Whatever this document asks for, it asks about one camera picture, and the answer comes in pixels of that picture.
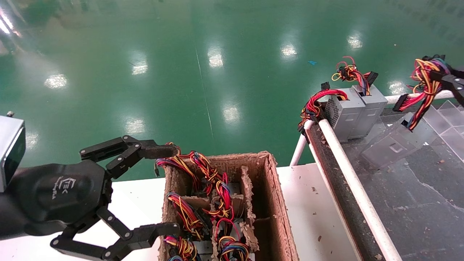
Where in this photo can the clear plastic dividers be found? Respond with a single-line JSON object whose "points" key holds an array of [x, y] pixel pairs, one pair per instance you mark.
{"points": [[451, 119]]}

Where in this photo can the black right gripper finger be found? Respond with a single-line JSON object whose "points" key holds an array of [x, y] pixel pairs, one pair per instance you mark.
{"points": [[458, 71], [456, 85]]}

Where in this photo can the brown cardboard divider box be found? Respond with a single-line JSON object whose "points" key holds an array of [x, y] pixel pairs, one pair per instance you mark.
{"points": [[275, 203]]}

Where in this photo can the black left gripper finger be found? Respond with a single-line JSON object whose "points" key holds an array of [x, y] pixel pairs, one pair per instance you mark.
{"points": [[127, 148], [134, 237]]}

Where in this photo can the long white rail tube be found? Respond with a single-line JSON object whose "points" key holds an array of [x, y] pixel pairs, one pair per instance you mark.
{"points": [[357, 192]]}

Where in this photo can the white crossbar tube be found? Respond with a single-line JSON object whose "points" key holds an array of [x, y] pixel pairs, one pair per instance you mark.
{"points": [[389, 98]]}

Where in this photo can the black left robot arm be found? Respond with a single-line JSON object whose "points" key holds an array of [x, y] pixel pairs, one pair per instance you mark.
{"points": [[7, 217]]}

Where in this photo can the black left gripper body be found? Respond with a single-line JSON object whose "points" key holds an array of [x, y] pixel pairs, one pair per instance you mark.
{"points": [[61, 192]]}

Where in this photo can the dark conveyor belt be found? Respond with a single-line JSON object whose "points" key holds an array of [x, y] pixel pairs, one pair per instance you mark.
{"points": [[417, 210]]}

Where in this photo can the white support leg tube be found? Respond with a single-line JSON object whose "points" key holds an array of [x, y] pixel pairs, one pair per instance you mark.
{"points": [[300, 148]]}

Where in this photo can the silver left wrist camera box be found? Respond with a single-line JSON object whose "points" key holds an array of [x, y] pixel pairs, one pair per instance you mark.
{"points": [[9, 145]]}

